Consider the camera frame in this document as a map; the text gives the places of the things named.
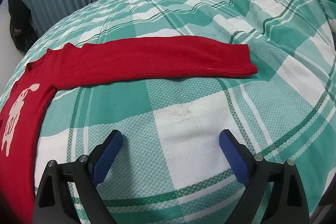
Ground red sweater with white motif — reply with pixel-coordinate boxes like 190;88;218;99
1;36;257;223

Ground green plaid bed cover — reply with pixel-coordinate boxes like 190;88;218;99
1;0;335;223

